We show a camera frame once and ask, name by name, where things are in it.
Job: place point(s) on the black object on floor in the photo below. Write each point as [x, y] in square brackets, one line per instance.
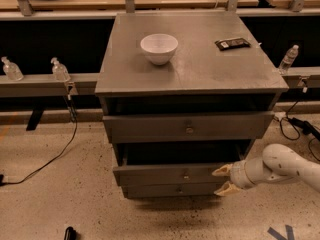
[70, 234]

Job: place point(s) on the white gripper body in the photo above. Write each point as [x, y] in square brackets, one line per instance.
[236, 175]

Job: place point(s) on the white ceramic bowl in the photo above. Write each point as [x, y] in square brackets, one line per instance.
[159, 48]

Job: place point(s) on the grey metal rail shelf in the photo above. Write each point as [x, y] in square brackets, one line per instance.
[45, 85]

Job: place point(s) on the grey drawer cabinet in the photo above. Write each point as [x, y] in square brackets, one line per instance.
[199, 78]

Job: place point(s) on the grey top drawer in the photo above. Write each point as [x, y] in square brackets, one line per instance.
[187, 127]

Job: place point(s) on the grey bottom drawer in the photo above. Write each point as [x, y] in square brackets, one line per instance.
[173, 190]

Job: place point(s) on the clear water bottle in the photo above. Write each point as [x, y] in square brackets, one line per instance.
[288, 59]

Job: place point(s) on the clear pump bottle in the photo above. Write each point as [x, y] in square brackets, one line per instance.
[60, 71]
[11, 70]

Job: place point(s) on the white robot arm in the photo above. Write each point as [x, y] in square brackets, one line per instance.
[278, 164]

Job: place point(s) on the grey drawer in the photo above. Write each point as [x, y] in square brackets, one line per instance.
[187, 127]
[175, 162]
[173, 190]

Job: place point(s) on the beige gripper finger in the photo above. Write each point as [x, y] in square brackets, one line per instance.
[228, 188]
[223, 171]

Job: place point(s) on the clear pump bottle far left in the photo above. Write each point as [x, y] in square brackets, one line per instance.
[11, 70]

